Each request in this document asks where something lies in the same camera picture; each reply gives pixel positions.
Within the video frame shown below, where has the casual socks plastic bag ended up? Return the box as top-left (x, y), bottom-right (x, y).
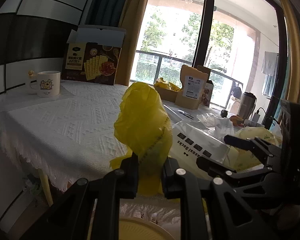
top-left (163, 101), bottom-right (238, 166)

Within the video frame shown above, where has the yellow plastic bag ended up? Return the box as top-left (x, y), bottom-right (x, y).
top-left (109, 82), bottom-right (173, 197)

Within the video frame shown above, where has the yellow trash bin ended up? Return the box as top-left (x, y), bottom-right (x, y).
top-left (119, 218), bottom-right (174, 240)

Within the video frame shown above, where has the steel thermos cup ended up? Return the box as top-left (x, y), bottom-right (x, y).
top-left (237, 92), bottom-right (257, 120)

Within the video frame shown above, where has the small printed carton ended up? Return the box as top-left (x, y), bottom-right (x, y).
top-left (200, 80), bottom-right (213, 107)

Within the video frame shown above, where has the white textured tablecloth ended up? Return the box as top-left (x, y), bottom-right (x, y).
top-left (0, 80), bottom-right (266, 228)

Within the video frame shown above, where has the small brown cardboard tray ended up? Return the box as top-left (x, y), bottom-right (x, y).
top-left (154, 86), bottom-right (178, 102)

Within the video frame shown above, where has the kraft paper pouch with label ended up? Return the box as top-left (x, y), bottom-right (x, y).
top-left (175, 64), bottom-right (208, 110)

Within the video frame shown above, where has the yellow snack packet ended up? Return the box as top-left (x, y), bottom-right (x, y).
top-left (154, 77), bottom-right (180, 92)

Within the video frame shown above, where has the yellow curtain right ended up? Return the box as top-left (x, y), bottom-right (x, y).
top-left (280, 0), bottom-right (300, 103)

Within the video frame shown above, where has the yellow curtain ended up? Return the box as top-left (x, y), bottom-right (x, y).
top-left (115, 0), bottom-right (148, 86)
top-left (280, 0), bottom-right (300, 103)

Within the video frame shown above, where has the white cartoon mug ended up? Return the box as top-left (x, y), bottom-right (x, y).
top-left (26, 70), bottom-right (61, 98)

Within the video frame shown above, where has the dark snack box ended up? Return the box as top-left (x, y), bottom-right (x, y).
top-left (61, 24), bottom-right (126, 86)

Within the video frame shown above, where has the yellow curtain left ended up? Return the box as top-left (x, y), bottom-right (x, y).
top-left (115, 0), bottom-right (148, 86)

